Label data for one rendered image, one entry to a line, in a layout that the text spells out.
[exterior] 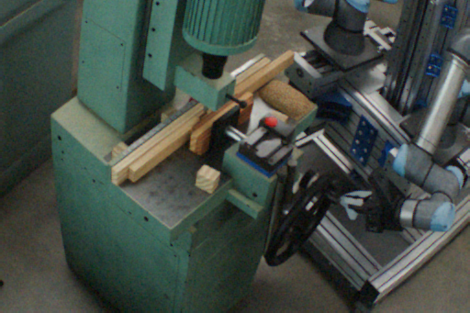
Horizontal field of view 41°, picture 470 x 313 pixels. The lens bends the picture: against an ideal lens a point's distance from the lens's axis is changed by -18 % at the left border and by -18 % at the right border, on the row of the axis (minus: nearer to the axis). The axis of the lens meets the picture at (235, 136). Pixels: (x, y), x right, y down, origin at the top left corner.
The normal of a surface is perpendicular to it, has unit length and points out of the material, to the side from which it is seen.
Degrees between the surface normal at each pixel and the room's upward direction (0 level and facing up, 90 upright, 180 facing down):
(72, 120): 0
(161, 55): 90
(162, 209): 0
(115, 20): 90
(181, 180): 0
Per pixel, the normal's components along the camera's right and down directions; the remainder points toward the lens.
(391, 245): 0.14, -0.70
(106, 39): -0.62, 0.49
